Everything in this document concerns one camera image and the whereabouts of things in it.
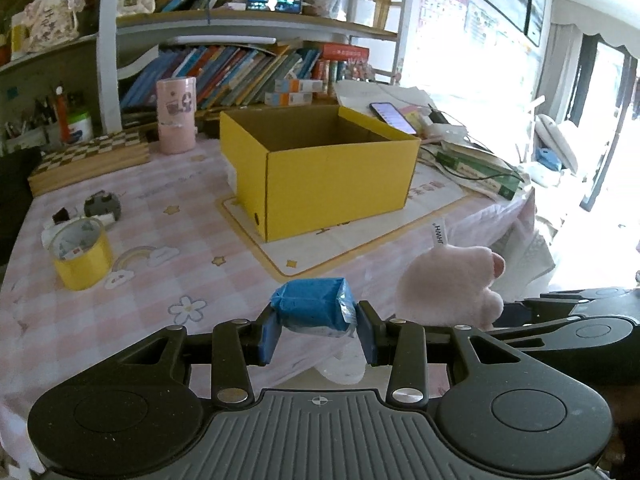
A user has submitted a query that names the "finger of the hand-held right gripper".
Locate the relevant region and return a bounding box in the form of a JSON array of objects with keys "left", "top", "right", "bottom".
[
  {"left": 519, "top": 287, "right": 640, "bottom": 317},
  {"left": 480, "top": 316, "right": 577, "bottom": 358}
]

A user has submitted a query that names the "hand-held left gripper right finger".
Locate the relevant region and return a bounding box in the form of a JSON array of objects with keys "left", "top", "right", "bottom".
[{"left": 356, "top": 301, "right": 531, "bottom": 408}]

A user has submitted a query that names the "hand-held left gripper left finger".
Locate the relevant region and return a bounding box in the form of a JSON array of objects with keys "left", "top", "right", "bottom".
[{"left": 117, "top": 307, "right": 281, "bottom": 407}]

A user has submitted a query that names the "blue tissue packet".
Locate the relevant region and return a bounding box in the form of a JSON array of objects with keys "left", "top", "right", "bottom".
[{"left": 270, "top": 276, "right": 358, "bottom": 339}]

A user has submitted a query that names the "pink plush toy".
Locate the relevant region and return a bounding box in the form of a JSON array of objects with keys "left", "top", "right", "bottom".
[{"left": 396, "top": 246, "right": 507, "bottom": 331}]

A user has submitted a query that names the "yellow cardboard box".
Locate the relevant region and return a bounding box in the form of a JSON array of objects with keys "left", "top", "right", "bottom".
[{"left": 219, "top": 104, "right": 422, "bottom": 242}]

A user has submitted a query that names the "grey toy truck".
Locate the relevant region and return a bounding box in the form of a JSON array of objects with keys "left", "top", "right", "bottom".
[{"left": 83, "top": 190, "right": 124, "bottom": 221}]

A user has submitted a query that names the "desktop with pink checked cloth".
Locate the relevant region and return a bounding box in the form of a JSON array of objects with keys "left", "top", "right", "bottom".
[{"left": 0, "top": 110, "right": 557, "bottom": 463}]

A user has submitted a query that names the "white desk mat yellow edge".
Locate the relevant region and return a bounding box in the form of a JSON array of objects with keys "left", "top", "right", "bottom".
[{"left": 214, "top": 160, "right": 477, "bottom": 279}]

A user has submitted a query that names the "white cushion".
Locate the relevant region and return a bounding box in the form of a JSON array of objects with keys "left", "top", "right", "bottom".
[{"left": 534, "top": 112, "right": 582, "bottom": 177}]

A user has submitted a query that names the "thick green book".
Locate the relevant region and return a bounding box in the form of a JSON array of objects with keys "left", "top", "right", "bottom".
[{"left": 434, "top": 149, "right": 524, "bottom": 201}]

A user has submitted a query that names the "yellow tape roll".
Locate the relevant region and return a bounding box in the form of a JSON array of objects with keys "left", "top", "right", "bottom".
[{"left": 47, "top": 217, "right": 115, "bottom": 292}]

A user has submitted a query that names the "white charger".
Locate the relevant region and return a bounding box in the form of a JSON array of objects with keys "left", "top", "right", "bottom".
[{"left": 424, "top": 109, "right": 472, "bottom": 143}]

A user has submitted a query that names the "black smartphone with pink screen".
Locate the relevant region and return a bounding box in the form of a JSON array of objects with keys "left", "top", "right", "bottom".
[{"left": 369, "top": 101, "right": 419, "bottom": 136}]

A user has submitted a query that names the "pink tumbler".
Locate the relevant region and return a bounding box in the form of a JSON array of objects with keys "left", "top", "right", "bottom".
[{"left": 155, "top": 76, "right": 198, "bottom": 155}]

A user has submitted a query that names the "orange white small box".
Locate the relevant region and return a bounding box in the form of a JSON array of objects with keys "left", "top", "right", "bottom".
[
  {"left": 263, "top": 91, "right": 314, "bottom": 107},
  {"left": 273, "top": 78, "right": 325, "bottom": 94}
]

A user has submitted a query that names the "stack of white papers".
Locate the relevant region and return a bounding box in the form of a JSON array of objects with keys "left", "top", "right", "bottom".
[{"left": 332, "top": 79, "right": 437, "bottom": 117}]

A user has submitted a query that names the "wooden checkered chessboard box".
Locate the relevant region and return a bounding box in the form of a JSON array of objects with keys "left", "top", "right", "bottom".
[{"left": 27, "top": 127, "right": 151, "bottom": 199}]

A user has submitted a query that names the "long row of leaning books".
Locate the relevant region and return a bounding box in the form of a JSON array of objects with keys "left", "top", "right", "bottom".
[{"left": 120, "top": 42, "right": 332, "bottom": 112}]

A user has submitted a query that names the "white scalloped curtain valance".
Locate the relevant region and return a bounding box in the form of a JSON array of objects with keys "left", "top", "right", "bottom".
[{"left": 549, "top": 0, "right": 640, "bottom": 62}]

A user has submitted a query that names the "white jar with green lid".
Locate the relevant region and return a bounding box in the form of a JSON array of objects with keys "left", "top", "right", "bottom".
[{"left": 66, "top": 109, "right": 95, "bottom": 144}]

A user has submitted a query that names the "red flat box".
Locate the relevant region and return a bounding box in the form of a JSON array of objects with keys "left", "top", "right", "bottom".
[{"left": 319, "top": 42, "right": 371, "bottom": 61}]

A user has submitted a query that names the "red bottle with white cap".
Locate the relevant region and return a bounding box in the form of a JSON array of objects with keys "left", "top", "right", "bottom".
[{"left": 55, "top": 85, "right": 71, "bottom": 144}]

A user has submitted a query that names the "white pen holder with pens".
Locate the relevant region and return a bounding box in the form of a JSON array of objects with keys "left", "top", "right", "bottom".
[{"left": 1, "top": 94, "right": 57, "bottom": 156}]

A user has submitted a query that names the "white bookshelf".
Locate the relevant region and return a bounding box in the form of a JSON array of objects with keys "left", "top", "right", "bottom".
[{"left": 0, "top": 0, "right": 407, "bottom": 137}]

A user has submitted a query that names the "white storage bin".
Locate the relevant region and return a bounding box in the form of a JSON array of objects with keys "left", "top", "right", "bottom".
[{"left": 324, "top": 0, "right": 377, "bottom": 29}]

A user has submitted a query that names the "small lit screen device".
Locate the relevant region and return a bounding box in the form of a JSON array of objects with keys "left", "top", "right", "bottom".
[{"left": 247, "top": 0, "right": 305, "bottom": 14}]

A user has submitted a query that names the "floral fabric bag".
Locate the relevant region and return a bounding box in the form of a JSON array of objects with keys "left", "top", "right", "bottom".
[{"left": 12, "top": 0, "right": 82, "bottom": 54}]

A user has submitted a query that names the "black cable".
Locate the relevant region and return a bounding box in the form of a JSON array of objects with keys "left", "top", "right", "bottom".
[{"left": 419, "top": 110, "right": 527, "bottom": 187}]

